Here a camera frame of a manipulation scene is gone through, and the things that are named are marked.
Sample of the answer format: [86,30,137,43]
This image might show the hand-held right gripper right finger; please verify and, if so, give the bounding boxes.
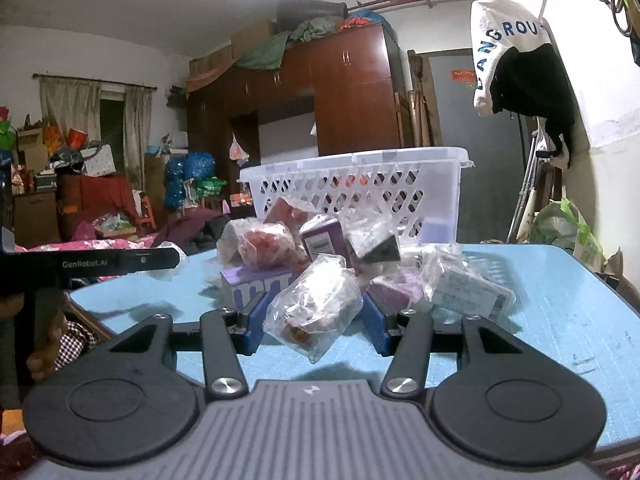
[361,291,528,401]

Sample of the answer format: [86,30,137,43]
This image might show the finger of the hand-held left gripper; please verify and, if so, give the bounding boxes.
[0,247,181,292]

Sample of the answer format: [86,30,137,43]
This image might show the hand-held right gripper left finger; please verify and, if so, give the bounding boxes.
[106,291,275,402]

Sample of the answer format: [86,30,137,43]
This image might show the clear bagged brown toy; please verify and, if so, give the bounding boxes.
[262,254,364,364]

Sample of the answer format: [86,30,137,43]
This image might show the white plastic basket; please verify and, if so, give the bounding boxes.
[237,146,475,247]

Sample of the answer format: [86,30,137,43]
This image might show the person's left forearm checked sleeve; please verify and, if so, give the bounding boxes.
[52,320,109,372]

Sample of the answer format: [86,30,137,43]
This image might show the person's left hand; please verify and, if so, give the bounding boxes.
[25,304,72,384]

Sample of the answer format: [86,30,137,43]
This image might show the purple box white stripes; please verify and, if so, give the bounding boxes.
[220,265,297,312]

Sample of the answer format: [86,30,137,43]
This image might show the clear bagged purple packet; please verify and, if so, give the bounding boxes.
[367,270,431,312]

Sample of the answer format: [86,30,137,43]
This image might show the red cloth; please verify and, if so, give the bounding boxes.
[57,174,139,241]

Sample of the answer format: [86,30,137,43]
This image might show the clear bagged red toy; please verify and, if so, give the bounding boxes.
[217,220,309,274]

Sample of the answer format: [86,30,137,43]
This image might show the clear bagged black item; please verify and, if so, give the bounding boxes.
[342,212,404,274]

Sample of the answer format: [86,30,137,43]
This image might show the dark clothes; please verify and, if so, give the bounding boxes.
[152,208,231,257]

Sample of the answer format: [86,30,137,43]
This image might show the clear bagged white label box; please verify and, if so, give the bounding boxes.
[420,245,516,322]

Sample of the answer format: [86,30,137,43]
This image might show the purple box with label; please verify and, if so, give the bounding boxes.
[299,213,351,269]

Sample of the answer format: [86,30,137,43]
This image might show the patterned gift box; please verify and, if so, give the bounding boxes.
[80,144,116,177]

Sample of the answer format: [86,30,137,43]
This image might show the maroon packet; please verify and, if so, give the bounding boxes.
[264,196,321,232]

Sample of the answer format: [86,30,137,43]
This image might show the blue plastic bags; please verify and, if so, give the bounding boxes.
[164,152,217,211]

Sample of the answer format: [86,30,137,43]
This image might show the beige curtain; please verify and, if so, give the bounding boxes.
[39,76,102,142]
[122,86,153,192]

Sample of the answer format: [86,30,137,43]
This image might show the hanging white plastic bag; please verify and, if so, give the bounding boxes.
[228,132,250,166]

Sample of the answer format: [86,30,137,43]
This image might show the curtain rod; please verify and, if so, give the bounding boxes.
[32,73,159,92]

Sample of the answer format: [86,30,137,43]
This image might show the metal crutches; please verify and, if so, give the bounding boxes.
[507,130,549,244]

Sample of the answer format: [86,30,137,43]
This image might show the green and white bag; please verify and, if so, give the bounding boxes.
[529,197,607,272]

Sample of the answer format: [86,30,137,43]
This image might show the grey door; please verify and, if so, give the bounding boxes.
[429,49,532,244]

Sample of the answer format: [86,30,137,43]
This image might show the brown wooden wardrobe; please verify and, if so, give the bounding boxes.
[186,22,416,202]

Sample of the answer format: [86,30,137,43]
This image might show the green cloth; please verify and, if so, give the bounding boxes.
[235,15,346,71]

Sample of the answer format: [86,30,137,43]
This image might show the cardboard box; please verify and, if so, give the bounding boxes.
[230,19,281,59]

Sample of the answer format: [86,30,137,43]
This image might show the black garment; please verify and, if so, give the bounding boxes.
[490,42,577,169]

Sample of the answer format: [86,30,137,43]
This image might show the dark suitcase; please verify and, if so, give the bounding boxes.
[276,0,349,31]

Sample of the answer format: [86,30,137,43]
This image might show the white garment with letters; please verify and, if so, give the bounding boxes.
[470,0,554,119]

